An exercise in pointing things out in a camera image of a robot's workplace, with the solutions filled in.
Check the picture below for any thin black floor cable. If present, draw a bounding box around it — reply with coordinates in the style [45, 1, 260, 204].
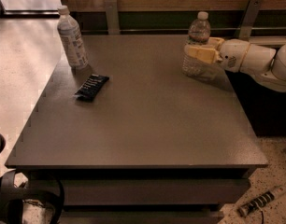
[254, 200, 265, 224]

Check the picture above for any dark rxbar blueberry wrapper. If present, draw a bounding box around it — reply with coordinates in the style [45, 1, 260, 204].
[74, 74, 109, 102]

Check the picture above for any clear plastic water bottle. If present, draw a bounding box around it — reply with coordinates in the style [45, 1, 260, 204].
[182, 11, 211, 77]

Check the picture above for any white labelled plastic bottle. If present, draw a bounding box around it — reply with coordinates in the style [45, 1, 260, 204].
[57, 6, 89, 69]

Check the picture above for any black chair with cables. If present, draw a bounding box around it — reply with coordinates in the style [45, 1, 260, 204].
[0, 132, 65, 224]

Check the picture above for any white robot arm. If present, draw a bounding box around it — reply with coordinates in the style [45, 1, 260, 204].
[182, 37, 286, 92]

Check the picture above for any left metal wall bracket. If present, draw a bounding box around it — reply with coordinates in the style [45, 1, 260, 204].
[105, 0, 120, 35]

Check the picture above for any metal wall bracket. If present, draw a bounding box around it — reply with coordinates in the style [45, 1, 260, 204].
[235, 0, 264, 41]
[105, 0, 120, 35]

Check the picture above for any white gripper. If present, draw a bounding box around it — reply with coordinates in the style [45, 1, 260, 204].
[184, 36, 250, 73]

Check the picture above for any right metal wall bracket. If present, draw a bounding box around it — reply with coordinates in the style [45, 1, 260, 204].
[235, 0, 264, 41]

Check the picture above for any striped tube on floor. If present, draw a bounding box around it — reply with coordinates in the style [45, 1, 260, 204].
[237, 186, 286, 217]

